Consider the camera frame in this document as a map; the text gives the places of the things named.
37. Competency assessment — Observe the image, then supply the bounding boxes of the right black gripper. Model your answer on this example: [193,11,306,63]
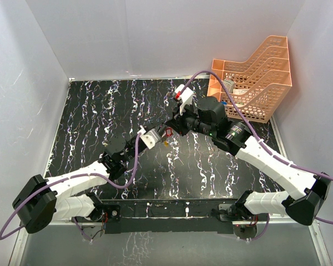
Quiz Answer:
[165,101,215,137]

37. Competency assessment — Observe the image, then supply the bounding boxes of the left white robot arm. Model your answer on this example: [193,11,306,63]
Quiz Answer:
[12,132,160,234]

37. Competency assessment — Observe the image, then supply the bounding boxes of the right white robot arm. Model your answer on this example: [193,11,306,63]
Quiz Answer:
[166,96,331,226]

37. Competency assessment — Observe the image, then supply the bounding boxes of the white papers in organizer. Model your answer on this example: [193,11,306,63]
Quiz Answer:
[233,89,249,95]

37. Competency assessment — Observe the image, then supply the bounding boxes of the small box in organizer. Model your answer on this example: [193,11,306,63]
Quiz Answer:
[223,78,235,93]

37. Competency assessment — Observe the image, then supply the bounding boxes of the orange plastic file organizer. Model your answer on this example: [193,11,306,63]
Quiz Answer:
[211,35,292,123]

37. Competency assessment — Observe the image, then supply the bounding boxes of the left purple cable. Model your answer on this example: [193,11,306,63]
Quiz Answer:
[0,131,144,241]

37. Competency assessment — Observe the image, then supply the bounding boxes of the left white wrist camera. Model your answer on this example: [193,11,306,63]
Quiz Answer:
[138,126,162,150]

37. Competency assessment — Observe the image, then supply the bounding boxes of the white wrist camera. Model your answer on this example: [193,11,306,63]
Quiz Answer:
[138,126,162,150]
[173,84,194,116]

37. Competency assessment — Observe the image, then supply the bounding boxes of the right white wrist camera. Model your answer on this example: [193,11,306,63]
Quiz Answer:
[173,84,194,116]

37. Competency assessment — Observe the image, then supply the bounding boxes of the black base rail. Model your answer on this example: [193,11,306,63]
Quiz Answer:
[99,198,270,236]

